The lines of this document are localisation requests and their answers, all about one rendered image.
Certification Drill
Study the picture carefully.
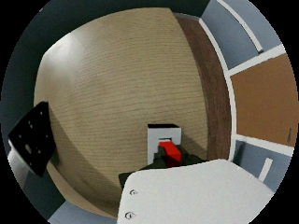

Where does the red and grey pin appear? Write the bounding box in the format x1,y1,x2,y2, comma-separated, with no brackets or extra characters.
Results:
158,138,180,168

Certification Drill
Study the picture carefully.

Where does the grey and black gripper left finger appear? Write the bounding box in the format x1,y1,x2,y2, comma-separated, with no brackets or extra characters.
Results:
119,146,166,191

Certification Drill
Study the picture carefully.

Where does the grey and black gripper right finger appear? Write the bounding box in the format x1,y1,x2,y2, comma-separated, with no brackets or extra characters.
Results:
176,145,207,167

